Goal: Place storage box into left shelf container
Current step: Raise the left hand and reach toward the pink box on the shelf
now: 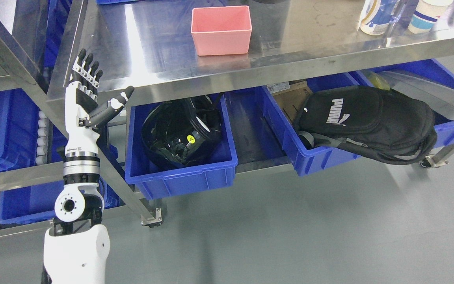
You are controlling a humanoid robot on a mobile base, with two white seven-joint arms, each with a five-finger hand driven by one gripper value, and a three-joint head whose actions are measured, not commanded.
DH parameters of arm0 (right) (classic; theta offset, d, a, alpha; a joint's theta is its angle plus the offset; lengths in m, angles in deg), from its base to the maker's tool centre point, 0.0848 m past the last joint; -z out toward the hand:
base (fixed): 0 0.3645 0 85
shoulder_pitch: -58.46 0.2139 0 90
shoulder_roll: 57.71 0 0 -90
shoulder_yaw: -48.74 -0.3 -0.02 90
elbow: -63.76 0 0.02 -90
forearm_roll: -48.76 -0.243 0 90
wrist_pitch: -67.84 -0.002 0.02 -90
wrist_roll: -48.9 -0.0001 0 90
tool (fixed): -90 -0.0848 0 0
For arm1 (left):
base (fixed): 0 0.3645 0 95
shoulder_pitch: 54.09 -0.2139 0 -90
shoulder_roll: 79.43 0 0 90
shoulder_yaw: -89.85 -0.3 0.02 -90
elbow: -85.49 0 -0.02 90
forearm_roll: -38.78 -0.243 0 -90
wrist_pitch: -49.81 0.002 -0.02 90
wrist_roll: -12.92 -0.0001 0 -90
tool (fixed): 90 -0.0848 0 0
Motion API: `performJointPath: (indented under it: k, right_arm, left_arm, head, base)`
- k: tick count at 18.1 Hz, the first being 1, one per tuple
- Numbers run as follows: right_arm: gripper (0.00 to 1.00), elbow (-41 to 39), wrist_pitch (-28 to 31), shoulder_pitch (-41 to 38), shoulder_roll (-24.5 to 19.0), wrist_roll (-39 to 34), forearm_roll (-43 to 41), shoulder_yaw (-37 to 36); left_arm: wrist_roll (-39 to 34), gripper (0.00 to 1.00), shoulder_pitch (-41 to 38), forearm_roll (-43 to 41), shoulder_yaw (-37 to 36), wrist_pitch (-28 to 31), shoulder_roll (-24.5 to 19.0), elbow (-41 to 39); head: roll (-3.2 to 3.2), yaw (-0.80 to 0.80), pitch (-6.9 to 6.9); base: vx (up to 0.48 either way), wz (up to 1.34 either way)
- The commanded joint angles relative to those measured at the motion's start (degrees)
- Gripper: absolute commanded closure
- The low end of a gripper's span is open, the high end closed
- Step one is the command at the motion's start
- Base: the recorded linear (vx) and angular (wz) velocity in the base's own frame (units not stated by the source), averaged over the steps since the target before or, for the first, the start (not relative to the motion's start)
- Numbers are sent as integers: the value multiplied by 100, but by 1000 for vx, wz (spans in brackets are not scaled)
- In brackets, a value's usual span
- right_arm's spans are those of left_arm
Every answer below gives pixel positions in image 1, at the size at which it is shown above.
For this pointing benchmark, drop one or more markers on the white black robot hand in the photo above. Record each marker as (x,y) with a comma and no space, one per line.
(84,116)

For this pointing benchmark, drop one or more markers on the pink plastic storage box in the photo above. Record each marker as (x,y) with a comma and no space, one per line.
(221,30)

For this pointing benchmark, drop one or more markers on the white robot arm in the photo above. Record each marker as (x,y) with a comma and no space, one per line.
(77,246)

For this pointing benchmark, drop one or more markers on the blue bin left shelf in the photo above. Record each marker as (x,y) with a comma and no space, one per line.
(18,130)

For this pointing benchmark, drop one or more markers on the steel shelf rack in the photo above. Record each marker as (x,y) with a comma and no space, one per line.
(23,26)

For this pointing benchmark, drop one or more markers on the brown cardboard box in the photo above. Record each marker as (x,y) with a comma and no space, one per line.
(290,96)

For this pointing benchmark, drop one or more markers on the blue bin lower left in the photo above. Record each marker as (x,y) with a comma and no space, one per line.
(33,204)

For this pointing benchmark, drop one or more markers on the black glossy helmet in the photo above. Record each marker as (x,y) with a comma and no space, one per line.
(182,132)

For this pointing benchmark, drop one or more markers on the stainless steel cart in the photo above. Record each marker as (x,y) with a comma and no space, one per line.
(148,45)

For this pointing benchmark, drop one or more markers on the blue bin with helmet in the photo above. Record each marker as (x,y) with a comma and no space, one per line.
(217,171)

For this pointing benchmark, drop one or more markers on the blue bin with backpack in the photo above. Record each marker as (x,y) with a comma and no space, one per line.
(306,161)

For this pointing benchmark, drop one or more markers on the black Puma backpack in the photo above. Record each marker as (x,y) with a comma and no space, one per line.
(383,125)

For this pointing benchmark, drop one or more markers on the white blue plastic bottle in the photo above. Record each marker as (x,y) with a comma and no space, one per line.
(376,16)

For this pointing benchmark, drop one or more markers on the white blue paper cup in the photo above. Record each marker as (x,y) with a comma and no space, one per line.
(426,14)

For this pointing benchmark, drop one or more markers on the blue bin far right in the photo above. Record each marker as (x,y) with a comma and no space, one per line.
(426,80)

